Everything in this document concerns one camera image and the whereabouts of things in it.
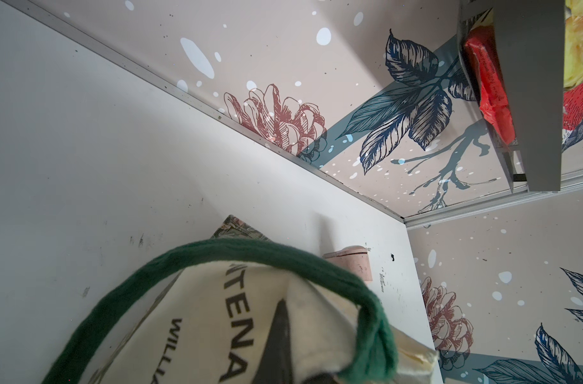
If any cream green-handled tote bag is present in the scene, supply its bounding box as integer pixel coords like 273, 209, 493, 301
44, 216, 438, 383

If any black wire wall basket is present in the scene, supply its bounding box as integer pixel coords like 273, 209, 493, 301
456, 1, 565, 192

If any red Chuba cassava chips bag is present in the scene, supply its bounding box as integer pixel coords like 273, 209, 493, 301
464, 1, 583, 150

